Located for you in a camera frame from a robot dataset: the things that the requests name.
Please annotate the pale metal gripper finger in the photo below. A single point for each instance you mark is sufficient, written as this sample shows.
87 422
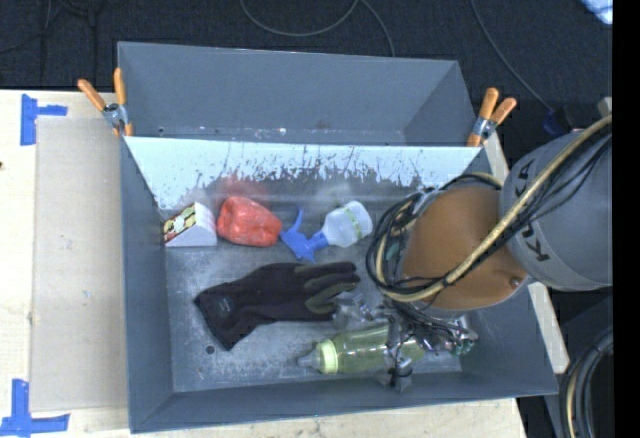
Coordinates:
356 305
400 376

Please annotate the yellow-green clear baby bottle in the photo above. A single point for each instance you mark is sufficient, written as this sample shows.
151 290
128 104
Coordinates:
355 351

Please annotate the clear spray bottle blue trigger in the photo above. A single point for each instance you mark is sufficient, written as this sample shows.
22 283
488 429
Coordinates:
345 226

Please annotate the black glove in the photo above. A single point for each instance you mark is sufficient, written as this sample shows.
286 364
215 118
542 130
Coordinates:
265 298

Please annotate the red toy pepper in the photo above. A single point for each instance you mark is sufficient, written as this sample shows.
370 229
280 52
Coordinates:
247 223

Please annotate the white toy sandwich wedge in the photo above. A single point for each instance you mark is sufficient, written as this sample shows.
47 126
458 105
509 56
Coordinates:
197 231

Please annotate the grey metal bin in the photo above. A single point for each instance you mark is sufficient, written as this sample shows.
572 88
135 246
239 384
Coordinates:
280 96

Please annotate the pale wood flat board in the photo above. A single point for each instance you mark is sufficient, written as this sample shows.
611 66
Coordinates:
75 251

